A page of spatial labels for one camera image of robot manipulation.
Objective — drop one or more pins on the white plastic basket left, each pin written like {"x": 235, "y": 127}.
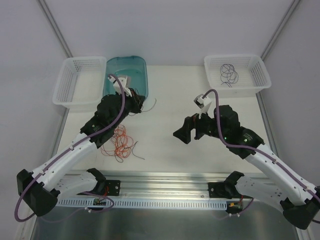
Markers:
{"x": 80, "y": 83}

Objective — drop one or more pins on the white plastic basket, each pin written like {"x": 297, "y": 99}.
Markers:
{"x": 236, "y": 75}
{"x": 80, "y": 83}

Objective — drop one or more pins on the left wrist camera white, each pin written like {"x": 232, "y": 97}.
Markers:
{"x": 121, "y": 84}

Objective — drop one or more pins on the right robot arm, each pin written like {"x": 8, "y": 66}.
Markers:
{"x": 297, "y": 199}

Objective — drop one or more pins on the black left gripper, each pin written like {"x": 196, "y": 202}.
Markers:
{"x": 135, "y": 100}

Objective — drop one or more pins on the aluminium frame post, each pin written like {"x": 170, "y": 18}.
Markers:
{"x": 55, "y": 28}
{"x": 294, "y": 5}

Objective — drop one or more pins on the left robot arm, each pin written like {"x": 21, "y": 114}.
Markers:
{"x": 43, "y": 187}

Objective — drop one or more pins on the white slotted cable duct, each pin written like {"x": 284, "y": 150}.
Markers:
{"x": 135, "y": 203}

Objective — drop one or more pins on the teal transparent plastic tub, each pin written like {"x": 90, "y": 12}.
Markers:
{"x": 132, "y": 66}

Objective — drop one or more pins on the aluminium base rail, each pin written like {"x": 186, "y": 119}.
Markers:
{"x": 164, "y": 185}

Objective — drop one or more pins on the white plastic basket right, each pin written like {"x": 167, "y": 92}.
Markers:
{"x": 236, "y": 75}

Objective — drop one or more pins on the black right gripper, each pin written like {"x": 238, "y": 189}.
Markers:
{"x": 198, "y": 127}

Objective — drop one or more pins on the aluminium frame post right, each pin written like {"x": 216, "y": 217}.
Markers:
{"x": 294, "y": 5}

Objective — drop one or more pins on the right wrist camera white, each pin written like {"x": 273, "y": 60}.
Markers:
{"x": 204, "y": 103}

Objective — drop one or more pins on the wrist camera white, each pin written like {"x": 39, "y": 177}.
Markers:
{"x": 204, "y": 103}
{"x": 121, "y": 84}

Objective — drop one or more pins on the aluminium frame post left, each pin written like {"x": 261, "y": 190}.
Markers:
{"x": 55, "y": 28}

